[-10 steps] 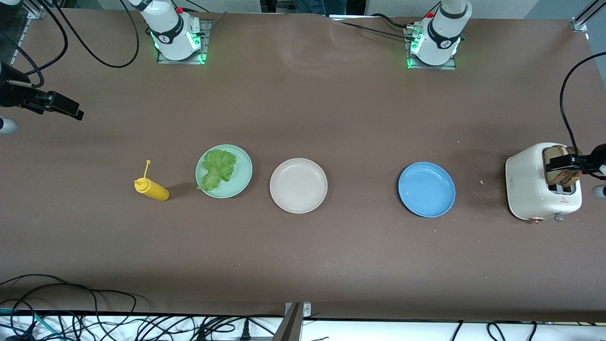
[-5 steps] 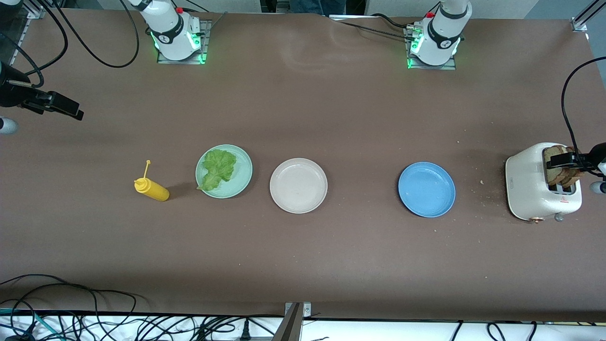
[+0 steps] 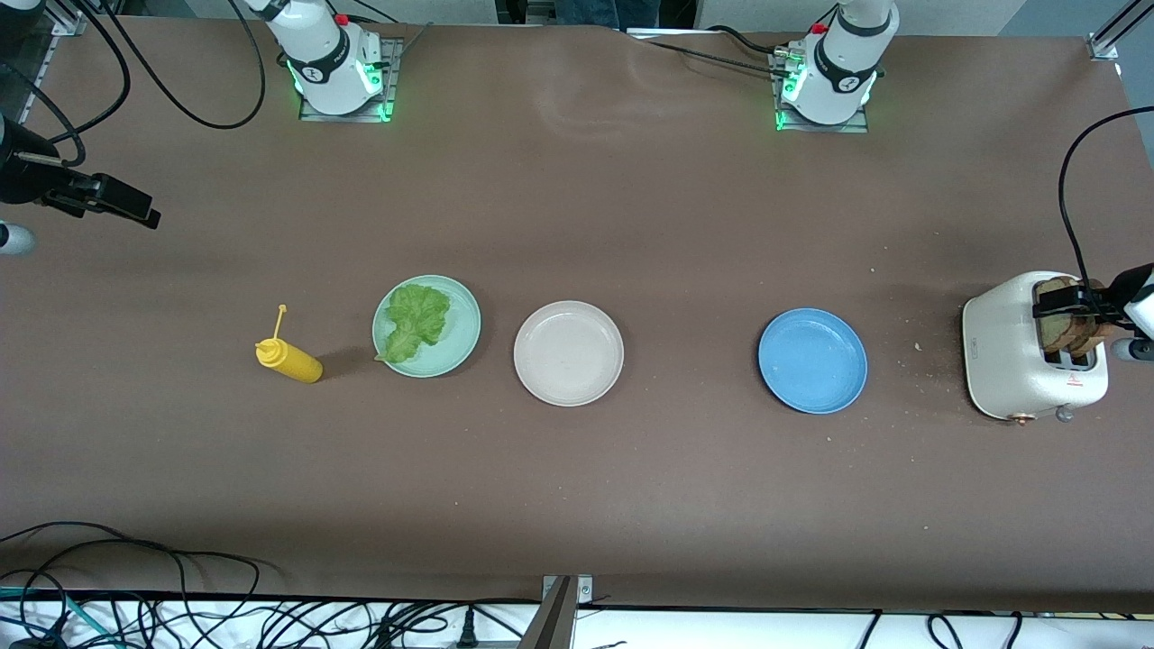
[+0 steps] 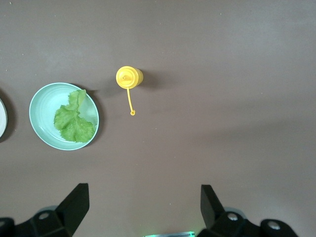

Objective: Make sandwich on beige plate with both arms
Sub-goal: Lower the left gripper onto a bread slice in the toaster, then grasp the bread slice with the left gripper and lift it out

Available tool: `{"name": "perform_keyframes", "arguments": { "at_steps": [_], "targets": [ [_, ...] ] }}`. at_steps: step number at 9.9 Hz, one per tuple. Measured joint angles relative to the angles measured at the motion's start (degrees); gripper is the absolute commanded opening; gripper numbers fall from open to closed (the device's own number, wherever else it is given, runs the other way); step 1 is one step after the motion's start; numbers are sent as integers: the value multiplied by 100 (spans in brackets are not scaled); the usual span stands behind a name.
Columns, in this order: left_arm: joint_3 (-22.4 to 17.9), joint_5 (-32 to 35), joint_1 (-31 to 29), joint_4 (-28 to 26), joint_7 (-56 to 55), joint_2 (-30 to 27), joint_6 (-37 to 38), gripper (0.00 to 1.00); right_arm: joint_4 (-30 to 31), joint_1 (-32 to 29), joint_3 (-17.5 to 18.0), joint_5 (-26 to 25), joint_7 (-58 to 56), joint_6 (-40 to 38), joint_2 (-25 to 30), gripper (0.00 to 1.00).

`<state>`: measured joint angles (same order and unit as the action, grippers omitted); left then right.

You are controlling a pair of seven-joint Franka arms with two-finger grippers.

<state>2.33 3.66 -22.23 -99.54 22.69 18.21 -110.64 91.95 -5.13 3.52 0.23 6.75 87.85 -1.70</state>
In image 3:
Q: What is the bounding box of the blue plate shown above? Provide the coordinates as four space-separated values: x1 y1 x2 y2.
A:
757 308 868 416

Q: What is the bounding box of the black looping cable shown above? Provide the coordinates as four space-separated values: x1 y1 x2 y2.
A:
0 521 262 649

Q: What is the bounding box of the teal cable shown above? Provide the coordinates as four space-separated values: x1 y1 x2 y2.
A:
0 586 123 649

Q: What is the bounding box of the person standing behind table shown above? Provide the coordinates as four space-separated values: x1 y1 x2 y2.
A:
500 0 700 30

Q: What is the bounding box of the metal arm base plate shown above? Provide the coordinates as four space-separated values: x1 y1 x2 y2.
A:
768 50 871 134
298 36 404 123

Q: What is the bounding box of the white toaster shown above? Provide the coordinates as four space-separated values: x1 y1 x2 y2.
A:
961 270 1112 425

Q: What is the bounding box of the black braided cable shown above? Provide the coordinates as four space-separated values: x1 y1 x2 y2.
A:
645 25 787 78

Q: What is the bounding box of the grey metal table bracket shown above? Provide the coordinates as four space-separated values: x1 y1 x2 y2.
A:
518 574 596 649

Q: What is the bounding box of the aluminium frame profile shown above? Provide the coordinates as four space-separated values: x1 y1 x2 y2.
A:
1086 0 1154 62

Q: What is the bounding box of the brown toast bread slice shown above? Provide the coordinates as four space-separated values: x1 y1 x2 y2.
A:
1035 278 1096 354
1077 288 1119 358

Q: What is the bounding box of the green lettuce leaf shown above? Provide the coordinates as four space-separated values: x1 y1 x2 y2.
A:
376 283 452 365

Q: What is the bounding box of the perforated metal frame rail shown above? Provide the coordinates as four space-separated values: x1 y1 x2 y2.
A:
18 9 91 123

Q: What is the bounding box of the beige plate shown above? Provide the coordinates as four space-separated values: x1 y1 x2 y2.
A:
513 300 625 407

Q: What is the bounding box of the yellow mustard squeeze bottle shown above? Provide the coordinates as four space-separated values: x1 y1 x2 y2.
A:
255 305 324 384

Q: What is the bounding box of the mint green plate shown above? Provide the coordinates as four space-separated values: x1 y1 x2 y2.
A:
371 275 482 379

